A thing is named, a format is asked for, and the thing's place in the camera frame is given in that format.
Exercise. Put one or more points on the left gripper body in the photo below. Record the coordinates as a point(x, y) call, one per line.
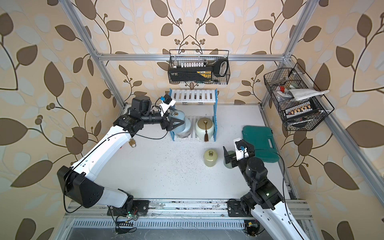
point(157, 118)

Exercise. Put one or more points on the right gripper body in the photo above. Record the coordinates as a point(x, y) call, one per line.
point(242, 164)

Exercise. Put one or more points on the green cylindrical tea canister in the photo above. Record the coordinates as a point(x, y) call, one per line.
point(229, 166)

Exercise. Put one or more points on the yellow-green cylindrical tea canister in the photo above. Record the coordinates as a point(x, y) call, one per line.
point(210, 157)

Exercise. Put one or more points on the blue white two-tier shelf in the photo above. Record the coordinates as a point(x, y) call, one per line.
point(196, 104)

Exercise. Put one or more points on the cream jar with tassel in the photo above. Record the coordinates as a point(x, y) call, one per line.
point(204, 129)

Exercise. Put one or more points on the blue cylindrical tea canister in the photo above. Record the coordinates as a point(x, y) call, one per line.
point(181, 115)

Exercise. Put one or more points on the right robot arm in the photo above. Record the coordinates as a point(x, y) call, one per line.
point(264, 201)

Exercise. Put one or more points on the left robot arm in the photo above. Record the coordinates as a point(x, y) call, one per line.
point(78, 181)

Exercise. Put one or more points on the light blue round jar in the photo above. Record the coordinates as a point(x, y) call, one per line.
point(184, 134)

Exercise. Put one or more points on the green plastic tool case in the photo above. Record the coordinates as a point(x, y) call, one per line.
point(263, 141)

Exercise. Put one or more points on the black yellow tool box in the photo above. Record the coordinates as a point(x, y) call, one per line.
point(198, 75)

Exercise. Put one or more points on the white bit row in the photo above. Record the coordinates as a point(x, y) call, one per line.
point(192, 65)

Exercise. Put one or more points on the bit set tray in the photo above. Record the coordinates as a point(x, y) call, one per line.
point(300, 110)

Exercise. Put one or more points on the white paper packet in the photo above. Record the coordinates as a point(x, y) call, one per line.
point(303, 94)

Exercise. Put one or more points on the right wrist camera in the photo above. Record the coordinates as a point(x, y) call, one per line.
point(241, 149)

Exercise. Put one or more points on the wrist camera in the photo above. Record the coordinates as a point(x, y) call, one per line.
point(166, 103)
point(241, 149)

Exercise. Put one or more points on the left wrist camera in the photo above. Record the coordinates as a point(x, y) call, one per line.
point(166, 103)

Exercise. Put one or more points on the back black wire basket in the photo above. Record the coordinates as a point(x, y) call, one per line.
point(217, 59)

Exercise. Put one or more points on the black wire basket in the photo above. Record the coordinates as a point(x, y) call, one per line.
point(280, 81)
point(217, 59)

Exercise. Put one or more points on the right black wire basket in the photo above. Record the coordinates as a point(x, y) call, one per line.
point(280, 81)

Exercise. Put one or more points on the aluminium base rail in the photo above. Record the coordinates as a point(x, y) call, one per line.
point(191, 209)

